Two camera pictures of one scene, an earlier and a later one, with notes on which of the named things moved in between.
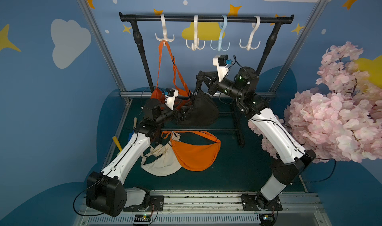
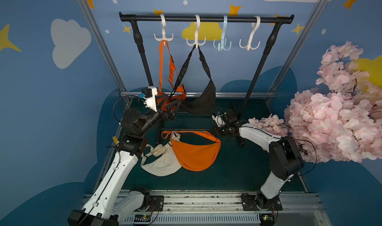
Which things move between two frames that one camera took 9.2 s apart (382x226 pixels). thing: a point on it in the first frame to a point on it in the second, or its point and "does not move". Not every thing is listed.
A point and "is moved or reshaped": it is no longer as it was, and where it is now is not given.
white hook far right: (249, 47) does not move
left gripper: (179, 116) to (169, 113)
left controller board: (142, 218) does not move
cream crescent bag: (162, 161) does not move
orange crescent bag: (194, 157) does not move
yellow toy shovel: (118, 144) does not move
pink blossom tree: (341, 118) does not move
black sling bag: (202, 110) is moved or reshaped
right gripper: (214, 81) to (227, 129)
